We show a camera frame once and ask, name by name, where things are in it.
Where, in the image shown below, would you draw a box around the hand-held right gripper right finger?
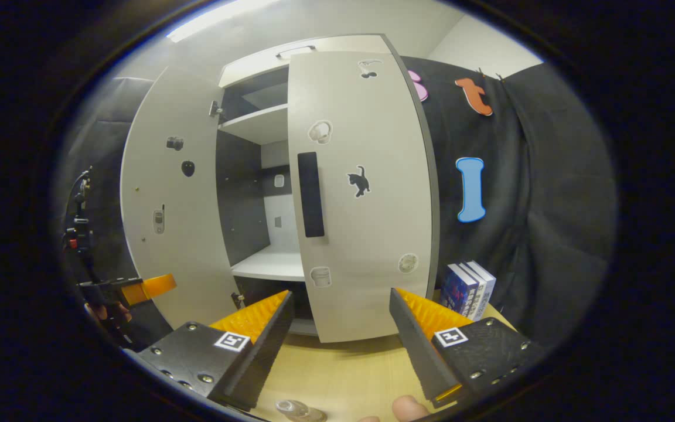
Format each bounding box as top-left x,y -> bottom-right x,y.
389,287 -> 544,409

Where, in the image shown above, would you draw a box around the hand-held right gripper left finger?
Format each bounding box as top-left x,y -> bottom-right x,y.
137,290 -> 295,412

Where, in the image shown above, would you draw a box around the clear bottle pink label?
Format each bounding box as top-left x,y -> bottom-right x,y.
275,399 -> 328,422

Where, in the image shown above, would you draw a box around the white cabinet door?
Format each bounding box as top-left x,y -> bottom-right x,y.
121,66 -> 238,329
287,50 -> 435,343

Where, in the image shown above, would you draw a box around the white cabinet dark interior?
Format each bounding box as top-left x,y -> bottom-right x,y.
216,33 -> 441,338

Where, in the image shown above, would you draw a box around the white cabinet shelf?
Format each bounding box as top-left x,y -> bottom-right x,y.
219,104 -> 289,145

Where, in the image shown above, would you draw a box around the white cabinet drawer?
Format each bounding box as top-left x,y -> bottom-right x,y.
219,33 -> 403,89

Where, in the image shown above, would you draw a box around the white book blue print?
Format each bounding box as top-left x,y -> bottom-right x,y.
459,262 -> 488,322

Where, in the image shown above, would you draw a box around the black backdrop cloth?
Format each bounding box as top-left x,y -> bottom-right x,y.
402,56 -> 618,335
53,76 -> 174,346

